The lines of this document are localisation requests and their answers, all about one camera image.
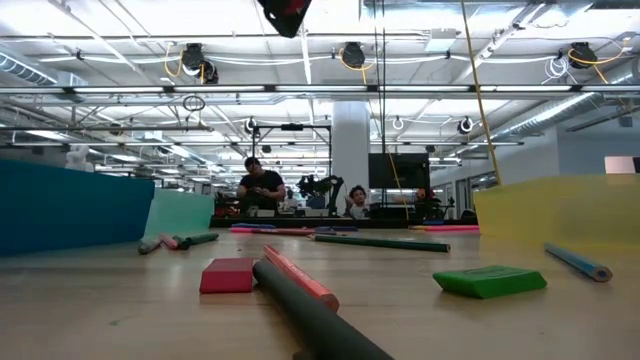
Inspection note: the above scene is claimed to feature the dark background equipment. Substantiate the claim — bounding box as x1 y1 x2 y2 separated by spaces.
414 187 456 221

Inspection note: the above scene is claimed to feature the black hanging cable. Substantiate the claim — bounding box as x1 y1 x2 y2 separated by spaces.
372 0 388 207

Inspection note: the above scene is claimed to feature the black table frame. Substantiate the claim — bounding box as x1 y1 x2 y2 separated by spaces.
209 217 476 230

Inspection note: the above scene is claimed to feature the person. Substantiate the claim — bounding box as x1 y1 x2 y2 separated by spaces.
344 184 371 220
236 156 287 217

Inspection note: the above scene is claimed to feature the red eraser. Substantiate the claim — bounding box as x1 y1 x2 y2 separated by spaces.
199 257 255 295

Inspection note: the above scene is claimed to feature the white wall panel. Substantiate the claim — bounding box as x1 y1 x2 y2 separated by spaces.
603 155 640 176

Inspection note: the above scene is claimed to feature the silver air duct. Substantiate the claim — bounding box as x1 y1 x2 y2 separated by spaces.
0 49 89 87
492 74 640 144

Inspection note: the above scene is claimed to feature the black gantry frame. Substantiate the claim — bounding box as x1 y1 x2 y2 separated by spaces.
251 122 334 176

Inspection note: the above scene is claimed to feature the black monitor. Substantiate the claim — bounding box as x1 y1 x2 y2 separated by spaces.
368 152 431 190

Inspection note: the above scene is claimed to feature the white pillar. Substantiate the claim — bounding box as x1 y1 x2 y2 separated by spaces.
331 101 371 214

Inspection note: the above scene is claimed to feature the blue plastic bin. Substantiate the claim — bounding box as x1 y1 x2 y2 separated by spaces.
0 158 156 257

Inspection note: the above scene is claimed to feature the green pencil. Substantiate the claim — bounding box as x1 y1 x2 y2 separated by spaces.
310 233 452 254

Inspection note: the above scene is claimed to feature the teal plastic bin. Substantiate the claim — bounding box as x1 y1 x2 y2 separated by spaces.
142 187 216 241

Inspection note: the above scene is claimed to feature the grey marker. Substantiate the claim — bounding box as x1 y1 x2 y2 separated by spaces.
137 236 164 256

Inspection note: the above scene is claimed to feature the yellow plastic bin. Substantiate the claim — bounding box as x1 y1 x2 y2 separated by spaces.
472 174 640 254

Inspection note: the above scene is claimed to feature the long ceiling light bar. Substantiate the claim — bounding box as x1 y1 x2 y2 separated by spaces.
0 83 640 96

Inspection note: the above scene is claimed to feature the blue pencil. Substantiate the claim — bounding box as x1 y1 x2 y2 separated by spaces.
543 241 614 284

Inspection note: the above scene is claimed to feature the green eraser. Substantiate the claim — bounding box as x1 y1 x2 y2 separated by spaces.
432 264 549 300

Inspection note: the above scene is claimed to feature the orange pencil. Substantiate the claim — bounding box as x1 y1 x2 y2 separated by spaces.
263 244 341 314

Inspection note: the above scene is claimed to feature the white figure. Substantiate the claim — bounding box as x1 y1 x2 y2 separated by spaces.
63 144 96 176

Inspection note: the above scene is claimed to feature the thick black pen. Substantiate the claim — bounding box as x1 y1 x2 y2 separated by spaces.
252 258 396 360

